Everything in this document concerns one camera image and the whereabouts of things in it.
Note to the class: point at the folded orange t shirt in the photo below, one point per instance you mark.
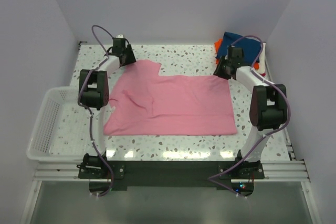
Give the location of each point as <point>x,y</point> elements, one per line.
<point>256,65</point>

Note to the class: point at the pink t shirt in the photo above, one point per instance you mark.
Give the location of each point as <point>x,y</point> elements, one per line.
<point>146,103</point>

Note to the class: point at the folded white t shirt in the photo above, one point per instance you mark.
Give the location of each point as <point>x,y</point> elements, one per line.
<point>262,66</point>

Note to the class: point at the aluminium frame rail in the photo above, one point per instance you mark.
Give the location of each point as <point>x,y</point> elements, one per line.
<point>277,171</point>

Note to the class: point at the folded blue t shirt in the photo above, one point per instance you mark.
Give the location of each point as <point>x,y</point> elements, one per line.
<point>251,47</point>

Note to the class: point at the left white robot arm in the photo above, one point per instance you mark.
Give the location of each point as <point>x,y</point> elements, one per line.
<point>93,94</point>

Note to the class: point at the white plastic laundry basket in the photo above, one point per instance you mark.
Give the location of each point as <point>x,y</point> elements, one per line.
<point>61,130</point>

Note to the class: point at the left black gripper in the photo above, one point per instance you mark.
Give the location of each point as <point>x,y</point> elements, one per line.
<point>131,59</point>

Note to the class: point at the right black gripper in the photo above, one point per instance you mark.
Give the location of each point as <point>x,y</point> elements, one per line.
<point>218,72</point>

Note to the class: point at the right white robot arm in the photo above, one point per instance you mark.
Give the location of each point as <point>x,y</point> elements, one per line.
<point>269,110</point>

